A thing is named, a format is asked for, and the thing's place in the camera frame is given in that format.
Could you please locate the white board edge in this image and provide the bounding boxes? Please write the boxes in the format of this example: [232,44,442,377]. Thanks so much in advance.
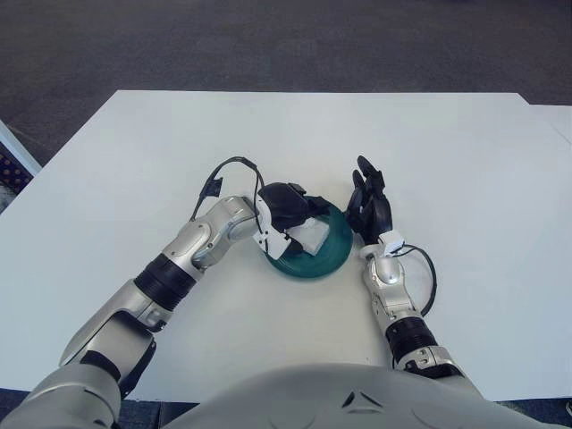
[0,119,42,173]

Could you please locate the teal round plate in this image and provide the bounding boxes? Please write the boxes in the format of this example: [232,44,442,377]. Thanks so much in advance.
[264,198,355,282]

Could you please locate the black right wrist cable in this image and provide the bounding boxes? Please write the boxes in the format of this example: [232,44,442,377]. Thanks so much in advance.
[400,243,437,316]

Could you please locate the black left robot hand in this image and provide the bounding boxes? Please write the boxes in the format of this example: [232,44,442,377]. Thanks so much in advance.
[257,181,334,233]

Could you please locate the grey robot torso shell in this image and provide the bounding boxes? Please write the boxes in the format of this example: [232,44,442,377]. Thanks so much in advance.
[164,362,572,429]

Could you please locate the dark dotted floor mat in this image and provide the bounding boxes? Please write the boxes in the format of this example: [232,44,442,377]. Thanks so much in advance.
[0,147,35,211]

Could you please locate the white square charger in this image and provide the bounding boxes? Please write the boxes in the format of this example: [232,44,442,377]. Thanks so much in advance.
[285,217,332,257]

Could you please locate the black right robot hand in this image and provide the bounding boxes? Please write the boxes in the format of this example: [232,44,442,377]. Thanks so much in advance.
[346,155,394,246]

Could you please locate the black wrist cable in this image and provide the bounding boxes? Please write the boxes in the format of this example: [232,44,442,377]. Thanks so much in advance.
[400,243,437,316]
[189,156,265,224]

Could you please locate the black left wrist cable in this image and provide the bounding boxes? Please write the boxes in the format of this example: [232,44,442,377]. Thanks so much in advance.
[189,156,265,224]

